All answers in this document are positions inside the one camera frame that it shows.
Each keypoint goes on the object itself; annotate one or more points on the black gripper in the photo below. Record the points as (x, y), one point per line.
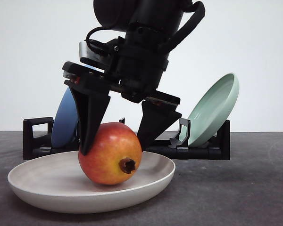
(136, 72)

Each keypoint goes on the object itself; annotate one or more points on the red pomegranate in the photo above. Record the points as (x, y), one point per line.
(114, 155)

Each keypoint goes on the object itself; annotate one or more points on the white plate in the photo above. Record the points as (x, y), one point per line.
(57, 183)

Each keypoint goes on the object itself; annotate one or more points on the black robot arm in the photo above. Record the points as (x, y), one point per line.
(156, 14)

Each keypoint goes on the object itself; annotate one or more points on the blue plate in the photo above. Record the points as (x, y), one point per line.
(65, 122)

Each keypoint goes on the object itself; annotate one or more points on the mint green plate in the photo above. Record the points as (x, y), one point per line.
(212, 111)

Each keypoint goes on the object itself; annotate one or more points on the black plate rack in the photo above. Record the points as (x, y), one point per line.
(38, 141)

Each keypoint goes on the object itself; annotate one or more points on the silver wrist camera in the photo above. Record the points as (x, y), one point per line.
(85, 51)

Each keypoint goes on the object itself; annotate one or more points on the black cable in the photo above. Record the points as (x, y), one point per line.
(178, 37)

